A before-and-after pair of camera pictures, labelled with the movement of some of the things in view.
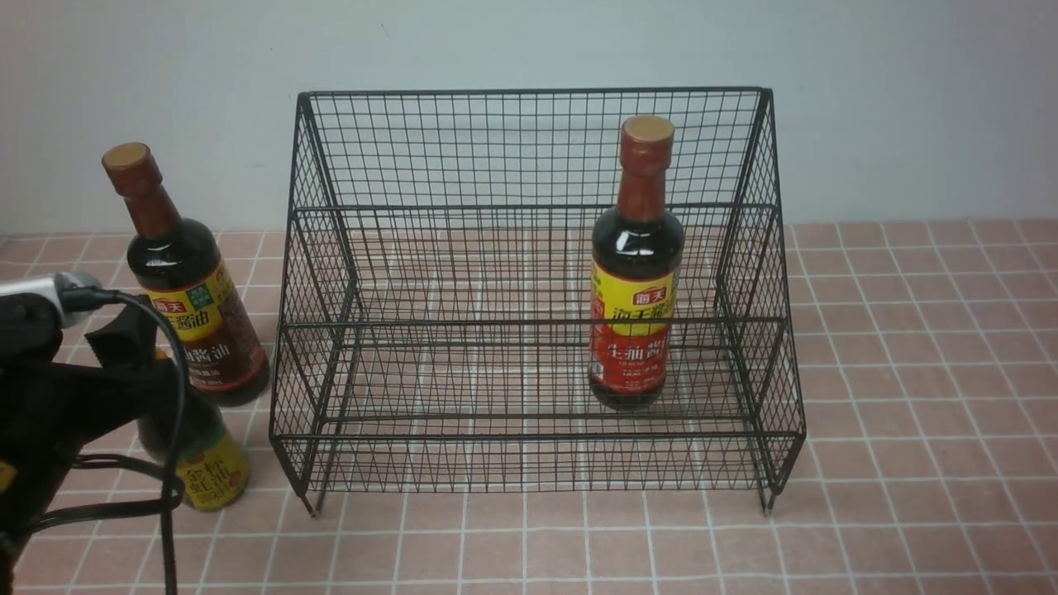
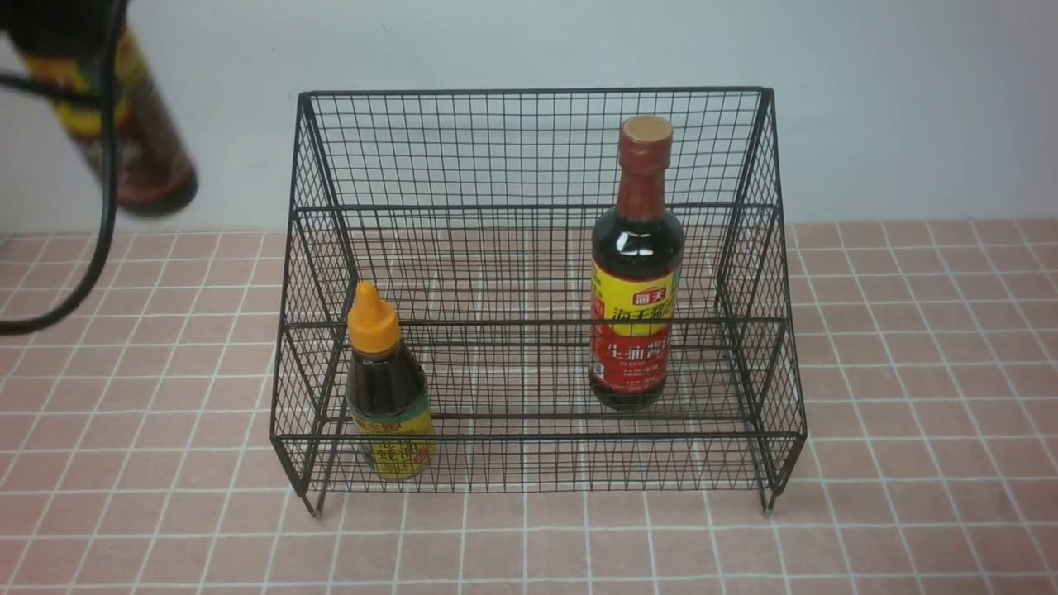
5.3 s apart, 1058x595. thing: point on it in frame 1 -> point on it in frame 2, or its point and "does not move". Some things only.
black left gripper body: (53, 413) -> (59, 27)
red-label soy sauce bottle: (636, 275) does not move
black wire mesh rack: (540, 290) does not move
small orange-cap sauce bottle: (209, 462) -> (388, 402)
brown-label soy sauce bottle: (178, 264) -> (156, 173)
